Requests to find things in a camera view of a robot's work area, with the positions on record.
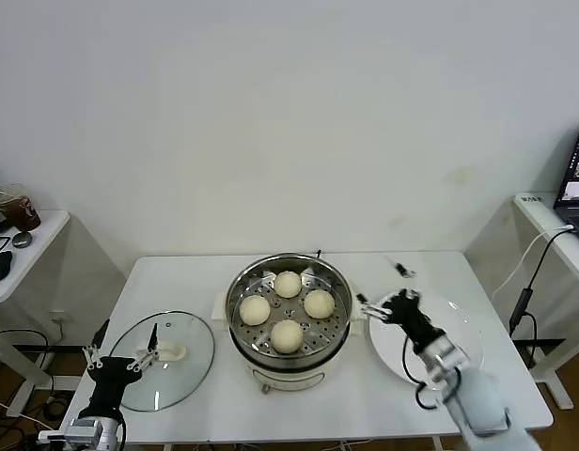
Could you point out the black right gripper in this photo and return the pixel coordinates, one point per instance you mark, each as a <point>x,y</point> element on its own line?
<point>414,319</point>

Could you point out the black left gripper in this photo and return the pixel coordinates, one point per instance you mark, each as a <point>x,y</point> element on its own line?
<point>110,376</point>

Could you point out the white steamed baozi bun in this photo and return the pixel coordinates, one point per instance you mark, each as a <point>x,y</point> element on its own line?
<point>287,284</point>
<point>318,303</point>
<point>255,310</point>
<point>286,336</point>

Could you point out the light blue right robot arm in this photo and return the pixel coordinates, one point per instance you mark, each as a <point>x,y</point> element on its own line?
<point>477,399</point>

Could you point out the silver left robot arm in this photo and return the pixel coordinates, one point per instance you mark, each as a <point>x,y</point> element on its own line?
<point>87,432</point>

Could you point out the stainless steel steamer basket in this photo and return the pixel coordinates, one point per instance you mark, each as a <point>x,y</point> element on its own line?
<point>324,331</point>

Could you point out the white round ceramic plate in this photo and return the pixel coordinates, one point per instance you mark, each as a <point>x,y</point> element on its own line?
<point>388,350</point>

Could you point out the white side table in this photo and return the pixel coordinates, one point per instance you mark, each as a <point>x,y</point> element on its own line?
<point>35,253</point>
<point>538,216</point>

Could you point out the cream electric cooking pot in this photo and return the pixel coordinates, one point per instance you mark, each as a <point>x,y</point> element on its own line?
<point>289,376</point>

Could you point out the grey round puck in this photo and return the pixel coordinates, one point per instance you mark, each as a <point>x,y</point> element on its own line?
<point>22,239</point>

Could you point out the iced coffee plastic cup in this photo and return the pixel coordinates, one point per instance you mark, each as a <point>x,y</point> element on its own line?
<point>22,213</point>

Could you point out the small printed label sticker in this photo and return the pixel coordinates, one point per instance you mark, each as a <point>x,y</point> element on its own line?
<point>532,199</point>

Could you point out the dark open laptop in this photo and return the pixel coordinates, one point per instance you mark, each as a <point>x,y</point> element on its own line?
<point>576,188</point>

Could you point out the white wall socket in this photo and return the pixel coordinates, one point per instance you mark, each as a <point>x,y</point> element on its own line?
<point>59,316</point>

